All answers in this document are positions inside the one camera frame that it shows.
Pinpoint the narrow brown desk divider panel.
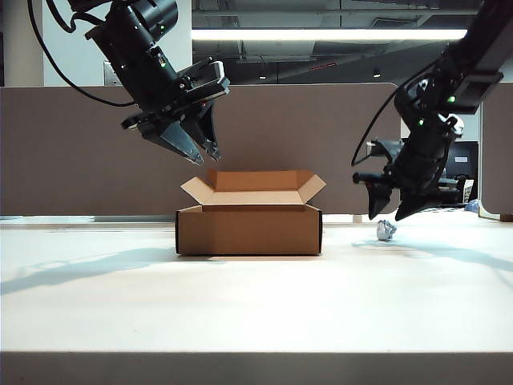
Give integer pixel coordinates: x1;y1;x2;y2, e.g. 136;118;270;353
478;82;513;218

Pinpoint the crumpled white paper ball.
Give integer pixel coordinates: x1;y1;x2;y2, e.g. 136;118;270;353
375;219;398;242

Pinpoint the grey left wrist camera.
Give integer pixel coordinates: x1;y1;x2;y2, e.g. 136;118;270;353
176;59;232;104

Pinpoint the metal wall switch plate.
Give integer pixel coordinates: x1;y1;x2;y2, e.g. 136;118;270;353
103;60;121;87

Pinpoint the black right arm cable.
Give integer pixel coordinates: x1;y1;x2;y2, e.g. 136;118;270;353
350;71;436;168

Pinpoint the white table cable tray lid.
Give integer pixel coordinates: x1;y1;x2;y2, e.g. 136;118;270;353
47;227;176;234

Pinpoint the black monitor with white label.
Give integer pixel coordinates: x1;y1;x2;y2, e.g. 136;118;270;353
442;140;479;182

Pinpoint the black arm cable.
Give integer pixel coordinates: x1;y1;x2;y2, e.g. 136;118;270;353
26;0;136;108
350;71;436;168

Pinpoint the wide brown desk divider panel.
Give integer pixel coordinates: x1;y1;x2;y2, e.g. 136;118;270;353
0;82;402;218

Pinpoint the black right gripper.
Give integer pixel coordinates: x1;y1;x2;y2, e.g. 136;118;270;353
352;137;446;222

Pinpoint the long ceiling strip light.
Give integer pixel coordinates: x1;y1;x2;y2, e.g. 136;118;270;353
191;28;468;42

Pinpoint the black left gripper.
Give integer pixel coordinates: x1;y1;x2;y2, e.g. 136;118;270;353
121;77;221;167

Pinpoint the open brown cardboard box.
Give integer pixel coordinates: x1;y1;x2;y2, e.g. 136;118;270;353
175;168;327;257

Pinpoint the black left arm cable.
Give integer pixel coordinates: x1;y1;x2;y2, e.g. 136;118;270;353
26;0;136;108

